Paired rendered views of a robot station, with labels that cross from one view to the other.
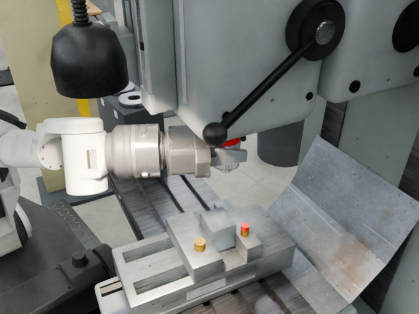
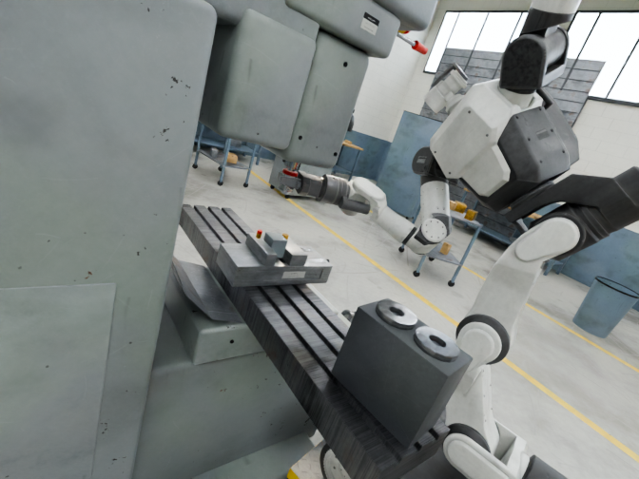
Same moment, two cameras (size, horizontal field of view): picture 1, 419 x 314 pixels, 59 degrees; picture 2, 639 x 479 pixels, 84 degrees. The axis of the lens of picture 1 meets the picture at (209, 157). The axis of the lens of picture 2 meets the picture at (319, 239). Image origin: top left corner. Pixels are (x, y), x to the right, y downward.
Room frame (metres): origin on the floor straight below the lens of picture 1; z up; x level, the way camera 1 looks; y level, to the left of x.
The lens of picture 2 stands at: (1.58, -0.16, 1.46)
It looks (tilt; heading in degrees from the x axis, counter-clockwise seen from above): 20 degrees down; 165
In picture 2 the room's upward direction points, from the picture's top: 19 degrees clockwise
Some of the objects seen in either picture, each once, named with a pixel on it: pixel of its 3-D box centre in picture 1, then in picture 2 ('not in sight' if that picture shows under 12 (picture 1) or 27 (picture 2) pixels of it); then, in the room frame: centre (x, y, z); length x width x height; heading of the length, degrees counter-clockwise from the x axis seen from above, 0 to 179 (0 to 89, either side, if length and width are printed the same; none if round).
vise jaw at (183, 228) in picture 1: (192, 243); (287, 249); (0.53, 0.03, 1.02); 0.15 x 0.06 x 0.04; 25
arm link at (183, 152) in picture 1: (171, 151); (316, 186); (0.52, 0.06, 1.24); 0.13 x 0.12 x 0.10; 6
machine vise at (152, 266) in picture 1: (204, 252); (278, 258); (0.54, 0.01, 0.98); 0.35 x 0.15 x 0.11; 115
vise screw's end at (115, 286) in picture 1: (111, 288); not in sight; (0.46, 0.19, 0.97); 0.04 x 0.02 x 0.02; 115
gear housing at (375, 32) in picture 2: not in sight; (321, 12); (0.55, -0.07, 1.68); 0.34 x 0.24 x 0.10; 117
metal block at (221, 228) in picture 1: (217, 229); (274, 244); (0.55, -0.02, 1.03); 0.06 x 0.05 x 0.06; 25
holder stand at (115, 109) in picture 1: (130, 121); (397, 363); (1.02, 0.24, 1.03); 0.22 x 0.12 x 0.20; 35
